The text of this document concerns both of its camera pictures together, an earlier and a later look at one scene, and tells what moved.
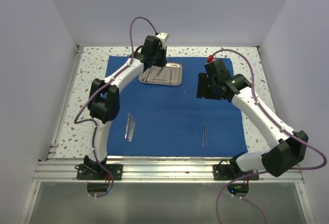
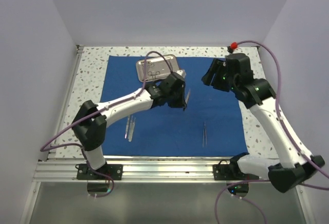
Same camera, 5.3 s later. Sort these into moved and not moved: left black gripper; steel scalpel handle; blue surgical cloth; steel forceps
Moved: left black gripper
Not moved: blue surgical cloth; steel scalpel handle; steel forceps
